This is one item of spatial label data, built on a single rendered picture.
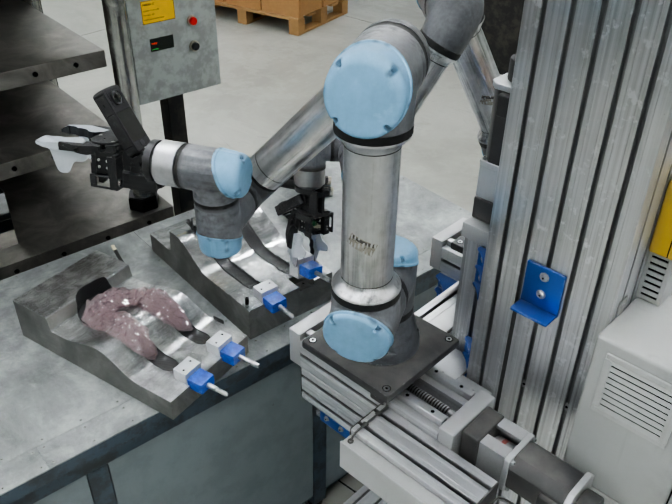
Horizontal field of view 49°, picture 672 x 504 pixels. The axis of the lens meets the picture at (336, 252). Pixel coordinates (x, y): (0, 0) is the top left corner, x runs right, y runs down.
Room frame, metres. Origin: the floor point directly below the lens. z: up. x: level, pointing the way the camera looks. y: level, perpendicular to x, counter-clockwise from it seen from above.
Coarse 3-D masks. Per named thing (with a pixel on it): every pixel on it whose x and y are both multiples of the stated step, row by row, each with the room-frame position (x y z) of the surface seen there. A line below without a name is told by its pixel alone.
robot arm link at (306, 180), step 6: (294, 174) 1.53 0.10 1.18; (300, 174) 1.52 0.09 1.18; (306, 174) 1.51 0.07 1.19; (312, 174) 1.51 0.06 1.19; (318, 174) 1.52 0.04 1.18; (324, 174) 1.54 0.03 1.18; (294, 180) 1.53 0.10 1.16; (300, 180) 1.51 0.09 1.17; (306, 180) 1.51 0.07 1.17; (312, 180) 1.51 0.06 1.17; (318, 180) 1.52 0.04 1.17; (324, 180) 1.53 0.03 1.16; (300, 186) 1.51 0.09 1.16; (306, 186) 1.51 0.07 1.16; (312, 186) 1.51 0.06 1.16; (318, 186) 1.51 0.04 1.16
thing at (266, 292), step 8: (256, 288) 1.43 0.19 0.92; (264, 288) 1.43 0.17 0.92; (272, 288) 1.43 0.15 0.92; (256, 296) 1.42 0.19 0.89; (264, 296) 1.41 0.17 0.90; (272, 296) 1.41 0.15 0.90; (280, 296) 1.41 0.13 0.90; (264, 304) 1.41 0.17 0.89; (272, 304) 1.38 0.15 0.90; (280, 304) 1.39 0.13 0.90; (272, 312) 1.38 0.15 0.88; (288, 312) 1.36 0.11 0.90
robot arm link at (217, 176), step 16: (192, 144) 1.08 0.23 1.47; (176, 160) 1.05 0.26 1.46; (192, 160) 1.04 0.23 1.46; (208, 160) 1.04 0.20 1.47; (224, 160) 1.03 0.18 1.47; (240, 160) 1.04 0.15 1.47; (176, 176) 1.04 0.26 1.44; (192, 176) 1.03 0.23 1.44; (208, 176) 1.02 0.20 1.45; (224, 176) 1.01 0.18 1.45; (240, 176) 1.02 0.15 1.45; (208, 192) 1.02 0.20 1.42; (224, 192) 1.01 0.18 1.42; (240, 192) 1.02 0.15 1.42
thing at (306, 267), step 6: (306, 252) 1.54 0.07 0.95; (300, 258) 1.50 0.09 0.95; (306, 258) 1.51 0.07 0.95; (312, 258) 1.52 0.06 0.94; (300, 264) 1.49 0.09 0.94; (306, 264) 1.50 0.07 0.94; (312, 264) 1.50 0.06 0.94; (318, 264) 1.50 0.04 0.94; (294, 270) 1.50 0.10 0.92; (300, 270) 1.49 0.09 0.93; (306, 270) 1.47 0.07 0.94; (312, 270) 1.47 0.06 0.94; (318, 270) 1.48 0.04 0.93; (294, 276) 1.50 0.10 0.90; (300, 276) 1.49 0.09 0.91; (306, 276) 1.47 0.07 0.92; (312, 276) 1.47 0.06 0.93; (318, 276) 1.46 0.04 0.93; (324, 276) 1.45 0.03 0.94; (330, 282) 1.44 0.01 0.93
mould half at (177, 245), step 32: (256, 224) 1.72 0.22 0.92; (160, 256) 1.72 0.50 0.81; (192, 256) 1.57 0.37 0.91; (256, 256) 1.61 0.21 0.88; (288, 256) 1.61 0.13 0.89; (224, 288) 1.47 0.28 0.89; (288, 288) 1.46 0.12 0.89; (320, 288) 1.52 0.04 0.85; (256, 320) 1.39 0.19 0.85; (288, 320) 1.45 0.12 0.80
